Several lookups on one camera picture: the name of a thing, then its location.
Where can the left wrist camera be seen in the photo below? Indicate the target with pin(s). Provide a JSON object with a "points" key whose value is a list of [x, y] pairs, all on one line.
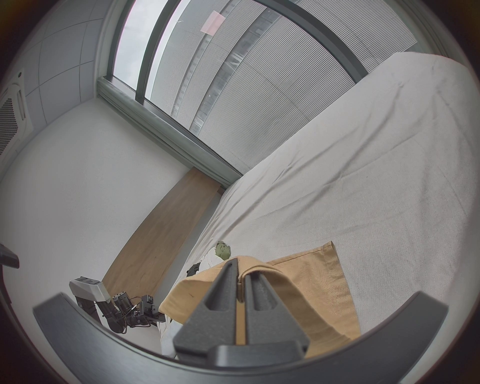
{"points": [[148, 302]]}

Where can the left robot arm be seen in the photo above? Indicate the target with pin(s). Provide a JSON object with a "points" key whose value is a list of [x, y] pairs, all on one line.
{"points": [[90, 288]]}

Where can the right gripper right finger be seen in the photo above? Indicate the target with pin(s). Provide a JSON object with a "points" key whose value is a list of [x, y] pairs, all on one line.
{"points": [[270, 330]]}

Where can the black garment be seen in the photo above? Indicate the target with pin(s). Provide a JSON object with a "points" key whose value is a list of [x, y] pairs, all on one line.
{"points": [[193, 270]]}

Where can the white garment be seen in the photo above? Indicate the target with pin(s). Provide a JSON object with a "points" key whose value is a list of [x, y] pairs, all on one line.
{"points": [[209, 263]]}

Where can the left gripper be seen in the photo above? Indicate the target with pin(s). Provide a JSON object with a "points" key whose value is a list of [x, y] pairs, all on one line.
{"points": [[142, 320]]}

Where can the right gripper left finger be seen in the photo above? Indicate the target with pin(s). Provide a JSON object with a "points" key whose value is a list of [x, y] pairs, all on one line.
{"points": [[210, 330]]}

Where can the tan shorts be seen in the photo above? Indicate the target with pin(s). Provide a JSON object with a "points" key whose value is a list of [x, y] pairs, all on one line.
{"points": [[318, 285]]}

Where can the green garment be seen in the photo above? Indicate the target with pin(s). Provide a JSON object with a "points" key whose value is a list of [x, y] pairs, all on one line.
{"points": [[223, 250]]}

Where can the bed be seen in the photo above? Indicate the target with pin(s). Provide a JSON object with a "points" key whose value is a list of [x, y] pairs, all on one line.
{"points": [[356, 168]]}

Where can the white ceiling air vent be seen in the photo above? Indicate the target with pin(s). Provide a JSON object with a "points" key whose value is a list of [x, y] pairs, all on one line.
{"points": [[11, 116]]}

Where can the window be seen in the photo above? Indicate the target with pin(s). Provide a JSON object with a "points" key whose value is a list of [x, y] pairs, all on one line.
{"points": [[262, 93]]}

